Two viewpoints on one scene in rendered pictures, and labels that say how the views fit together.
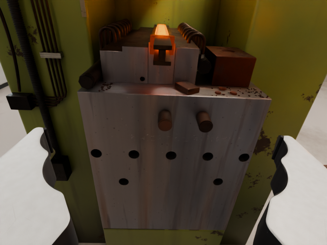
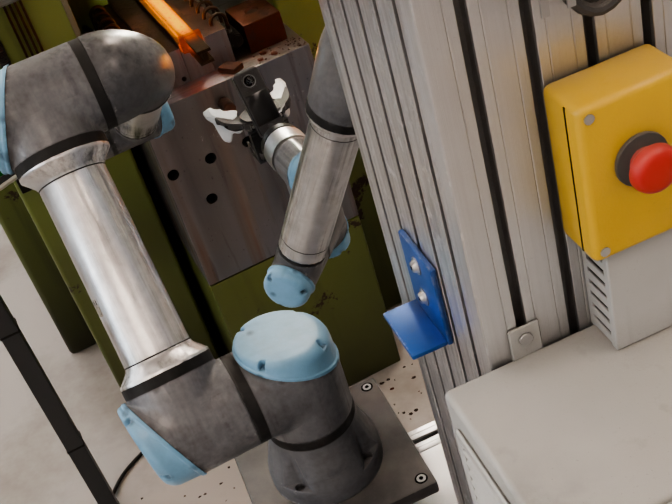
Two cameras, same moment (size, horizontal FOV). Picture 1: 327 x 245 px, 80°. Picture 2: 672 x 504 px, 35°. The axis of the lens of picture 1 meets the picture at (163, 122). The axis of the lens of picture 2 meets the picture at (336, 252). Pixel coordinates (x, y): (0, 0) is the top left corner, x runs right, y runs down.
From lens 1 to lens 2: 1.80 m
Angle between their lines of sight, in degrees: 11
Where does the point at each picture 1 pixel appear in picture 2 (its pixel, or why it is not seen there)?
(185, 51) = (213, 36)
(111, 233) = (222, 289)
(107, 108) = not seen: hidden behind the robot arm
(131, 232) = (246, 275)
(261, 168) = not seen: hidden behind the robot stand
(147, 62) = (183, 61)
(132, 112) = (193, 113)
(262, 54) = not seen: outside the picture
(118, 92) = (174, 100)
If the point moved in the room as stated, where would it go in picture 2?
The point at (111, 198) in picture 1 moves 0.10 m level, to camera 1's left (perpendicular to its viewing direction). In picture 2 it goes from (205, 229) to (162, 247)
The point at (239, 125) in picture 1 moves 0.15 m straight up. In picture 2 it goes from (295, 79) to (275, 14)
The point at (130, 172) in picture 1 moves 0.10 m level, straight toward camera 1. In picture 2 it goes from (214, 182) to (237, 198)
